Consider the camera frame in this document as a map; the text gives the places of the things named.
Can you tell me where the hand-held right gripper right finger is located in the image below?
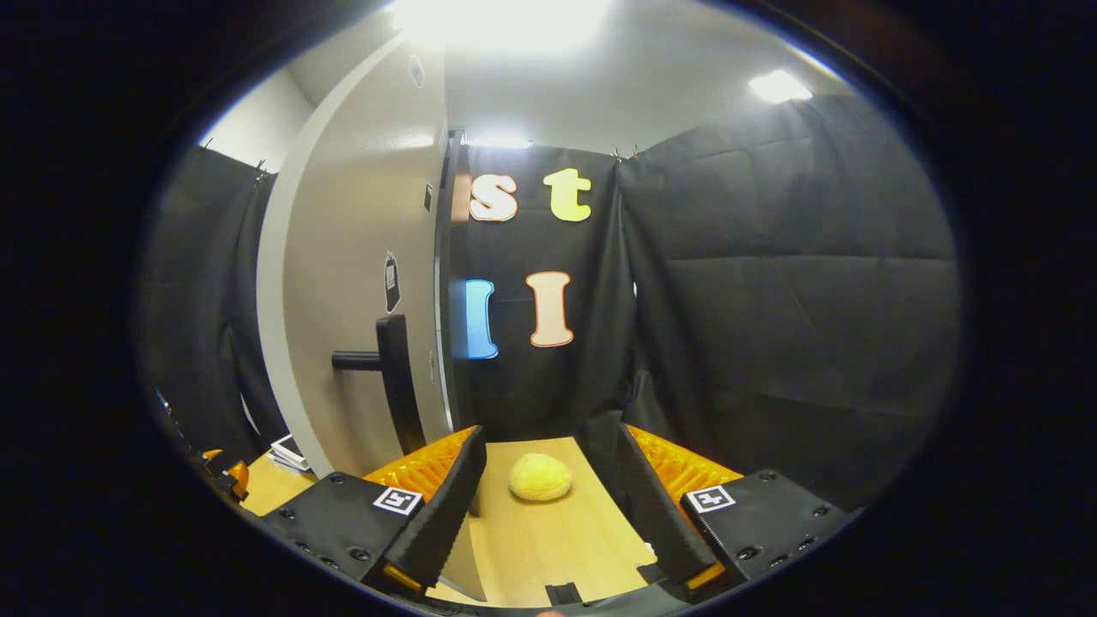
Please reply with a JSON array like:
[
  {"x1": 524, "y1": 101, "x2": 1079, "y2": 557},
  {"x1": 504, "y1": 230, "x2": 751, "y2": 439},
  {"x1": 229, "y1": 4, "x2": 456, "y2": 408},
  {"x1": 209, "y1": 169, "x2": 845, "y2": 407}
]
[{"x1": 617, "y1": 422, "x2": 862, "y2": 592}]

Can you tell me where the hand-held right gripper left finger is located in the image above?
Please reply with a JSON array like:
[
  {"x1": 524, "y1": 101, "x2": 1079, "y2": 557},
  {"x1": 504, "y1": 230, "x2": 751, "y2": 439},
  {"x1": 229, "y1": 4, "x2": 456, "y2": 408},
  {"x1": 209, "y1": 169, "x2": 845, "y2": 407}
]
[{"x1": 257, "y1": 424, "x2": 488, "y2": 596}]

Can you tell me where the black cabinet door handle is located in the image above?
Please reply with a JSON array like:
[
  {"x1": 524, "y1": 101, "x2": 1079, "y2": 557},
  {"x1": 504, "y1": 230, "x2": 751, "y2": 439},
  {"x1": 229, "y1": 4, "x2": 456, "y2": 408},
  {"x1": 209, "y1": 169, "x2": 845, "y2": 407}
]
[{"x1": 332, "y1": 314, "x2": 427, "y2": 457}]

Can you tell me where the grey cabinet door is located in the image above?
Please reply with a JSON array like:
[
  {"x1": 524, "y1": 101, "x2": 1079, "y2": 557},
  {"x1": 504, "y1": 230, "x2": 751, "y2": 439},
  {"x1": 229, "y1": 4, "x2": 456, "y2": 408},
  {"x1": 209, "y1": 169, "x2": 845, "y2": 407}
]
[{"x1": 257, "y1": 33, "x2": 489, "y2": 602}]

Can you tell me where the yellow fluffy ball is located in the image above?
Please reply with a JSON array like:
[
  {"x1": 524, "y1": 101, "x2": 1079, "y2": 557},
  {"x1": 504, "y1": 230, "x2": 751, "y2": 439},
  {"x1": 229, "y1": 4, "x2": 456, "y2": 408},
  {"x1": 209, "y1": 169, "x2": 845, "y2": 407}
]
[{"x1": 508, "y1": 452, "x2": 573, "y2": 502}]

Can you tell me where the black backdrop cloth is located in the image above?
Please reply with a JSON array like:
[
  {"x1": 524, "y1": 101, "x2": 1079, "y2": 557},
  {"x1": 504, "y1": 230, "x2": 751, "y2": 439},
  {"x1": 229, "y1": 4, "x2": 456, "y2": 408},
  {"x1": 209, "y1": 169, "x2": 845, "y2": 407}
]
[{"x1": 137, "y1": 94, "x2": 961, "y2": 515}]

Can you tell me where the small ceiling light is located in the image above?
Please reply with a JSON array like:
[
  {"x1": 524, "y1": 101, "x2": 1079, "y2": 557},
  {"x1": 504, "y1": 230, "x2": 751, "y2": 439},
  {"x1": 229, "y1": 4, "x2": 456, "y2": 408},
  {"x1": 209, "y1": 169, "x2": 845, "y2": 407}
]
[{"x1": 748, "y1": 69, "x2": 813, "y2": 105}]

